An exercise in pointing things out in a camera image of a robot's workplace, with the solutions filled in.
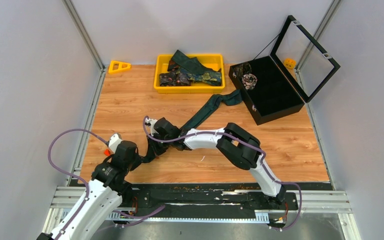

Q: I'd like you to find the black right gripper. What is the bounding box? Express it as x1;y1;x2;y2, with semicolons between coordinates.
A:
147;131;173;158

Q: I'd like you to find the dark green tie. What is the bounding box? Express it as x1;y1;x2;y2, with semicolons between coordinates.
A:
141;89;243;163
167;50;222;75

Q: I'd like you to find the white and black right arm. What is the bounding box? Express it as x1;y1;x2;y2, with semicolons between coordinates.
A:
142;116;286;209

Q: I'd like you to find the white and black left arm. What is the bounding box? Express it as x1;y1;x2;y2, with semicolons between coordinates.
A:
38;140;141;240

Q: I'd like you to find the orange toy piece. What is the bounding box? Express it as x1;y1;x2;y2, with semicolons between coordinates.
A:
104;149;112;157

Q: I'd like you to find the dark patterned tie in bin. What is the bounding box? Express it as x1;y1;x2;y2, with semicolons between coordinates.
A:
159;71;191;87

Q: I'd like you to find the yellow triangle toy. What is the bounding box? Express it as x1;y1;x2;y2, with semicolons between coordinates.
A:
108;60;132;75

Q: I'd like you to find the blue floral tie in bin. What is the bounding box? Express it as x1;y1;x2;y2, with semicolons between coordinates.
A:
176;68;222;87

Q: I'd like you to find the dark green tie in bin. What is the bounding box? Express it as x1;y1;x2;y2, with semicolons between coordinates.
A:
167;50;222;75

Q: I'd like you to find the yellow plastic bin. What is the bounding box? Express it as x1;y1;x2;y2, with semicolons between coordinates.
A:
153;53;226;94

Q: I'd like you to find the rolled dark tie in box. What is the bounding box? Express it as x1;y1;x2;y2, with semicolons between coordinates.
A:
232;62;252;81

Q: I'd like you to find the rolled floral tie in box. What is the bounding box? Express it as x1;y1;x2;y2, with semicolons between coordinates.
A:
241;73;258;91

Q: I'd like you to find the yellow round toy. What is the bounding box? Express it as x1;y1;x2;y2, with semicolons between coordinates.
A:
283;58;297;70

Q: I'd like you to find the black gift box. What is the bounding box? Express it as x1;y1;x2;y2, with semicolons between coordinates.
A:
228;15;341;125

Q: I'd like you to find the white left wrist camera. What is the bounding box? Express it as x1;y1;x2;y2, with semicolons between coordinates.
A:
107;133;123;153

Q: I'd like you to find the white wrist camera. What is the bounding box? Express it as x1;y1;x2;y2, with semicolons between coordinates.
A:
107;133;123;153
147;119;158;136

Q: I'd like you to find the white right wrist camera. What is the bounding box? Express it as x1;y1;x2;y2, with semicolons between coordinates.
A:
147;119;158;136

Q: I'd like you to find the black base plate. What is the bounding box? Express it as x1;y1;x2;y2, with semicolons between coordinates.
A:
118;183;299;219

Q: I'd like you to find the aluminium rail frame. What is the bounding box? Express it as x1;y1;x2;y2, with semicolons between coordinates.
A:
39;185;362;240

